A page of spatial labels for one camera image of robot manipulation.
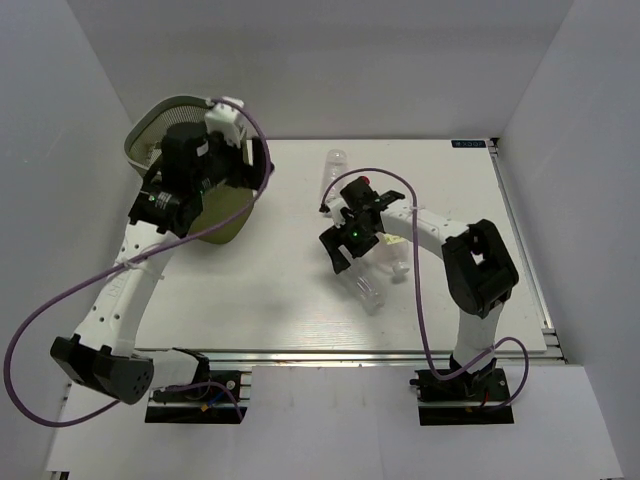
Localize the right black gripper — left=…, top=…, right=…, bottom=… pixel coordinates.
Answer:
left=320, top=213, right=380, bottom=274

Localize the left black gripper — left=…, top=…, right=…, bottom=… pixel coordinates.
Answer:
left=192, top=125, right=274, bottom=197

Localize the clear bottle white cap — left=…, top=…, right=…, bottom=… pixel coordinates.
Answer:
left=342, top=265, right=386, bottom=316

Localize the orange label white cap bottle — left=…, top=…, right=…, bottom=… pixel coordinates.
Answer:
left=373, top=233, right=411, bottom=281

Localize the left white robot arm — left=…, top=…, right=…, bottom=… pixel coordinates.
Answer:
left=50, top=122, right=273, bottom=405

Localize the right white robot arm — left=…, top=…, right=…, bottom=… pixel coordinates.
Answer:
left=320, top=176, right=519, bottom=399

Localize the green mesh waste bin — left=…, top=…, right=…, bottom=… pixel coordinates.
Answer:
left=124, top=95, right=254, bottom=244

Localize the clear bottle blue-white cap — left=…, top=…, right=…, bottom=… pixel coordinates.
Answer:
left=320, top=149, right=348, bottom=204

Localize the blue corner label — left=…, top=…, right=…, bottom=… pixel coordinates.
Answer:
left=451, top=139, right=487, bottom=149

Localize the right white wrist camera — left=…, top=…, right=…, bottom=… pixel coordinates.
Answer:
left=319, top=196, right=347, bottom=227

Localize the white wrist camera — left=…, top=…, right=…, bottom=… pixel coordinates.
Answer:
left=319, top=196, right=347, bottom=227
left=204, top=97, right=246, bottom=148

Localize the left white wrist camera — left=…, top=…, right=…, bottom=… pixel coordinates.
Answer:
left=204, top=97, right=246, bottom=148

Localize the aluminium table edge rail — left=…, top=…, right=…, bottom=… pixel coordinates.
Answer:
left=85, top=344, right=566, bottom=367

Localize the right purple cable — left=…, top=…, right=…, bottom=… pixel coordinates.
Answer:
left=319, top=168, right=529, bottom=411

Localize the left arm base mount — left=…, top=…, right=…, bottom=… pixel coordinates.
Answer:
left=145, top=370, right=251, bottom=425

